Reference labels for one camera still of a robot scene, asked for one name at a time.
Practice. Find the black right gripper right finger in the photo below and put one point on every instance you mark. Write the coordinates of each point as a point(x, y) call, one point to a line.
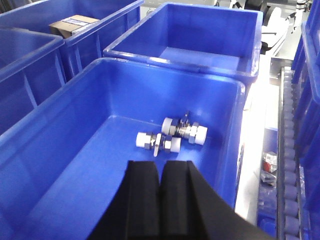
point(192, 210)

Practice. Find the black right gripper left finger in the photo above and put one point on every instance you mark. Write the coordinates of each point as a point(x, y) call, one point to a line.
point(134, 212)

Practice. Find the metal valve white caps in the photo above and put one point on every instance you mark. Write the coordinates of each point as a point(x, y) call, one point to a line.
point(158, 142)
point(183, 128)

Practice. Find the small cardboard box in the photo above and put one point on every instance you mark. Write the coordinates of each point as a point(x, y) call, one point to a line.
point(71, 25)

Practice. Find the blue front centre bin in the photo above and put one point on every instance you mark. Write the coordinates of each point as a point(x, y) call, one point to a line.
point(61, 165)

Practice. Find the blue bin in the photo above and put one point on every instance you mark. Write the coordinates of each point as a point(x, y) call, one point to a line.
point(31, 70)
point(114, 17)
point(306, 66)
point(61, 165)
point(195, 38)

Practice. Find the blue rear centre bin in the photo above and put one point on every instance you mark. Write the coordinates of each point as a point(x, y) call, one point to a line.
point(195, 38)

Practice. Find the blue far left bin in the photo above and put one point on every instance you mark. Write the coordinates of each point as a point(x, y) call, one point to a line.
point(114, 17)

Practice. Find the blue right front bin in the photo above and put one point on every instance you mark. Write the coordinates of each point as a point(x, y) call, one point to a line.
point(306, 66)

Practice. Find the roller track rail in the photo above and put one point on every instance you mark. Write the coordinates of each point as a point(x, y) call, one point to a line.
point(288, 220)

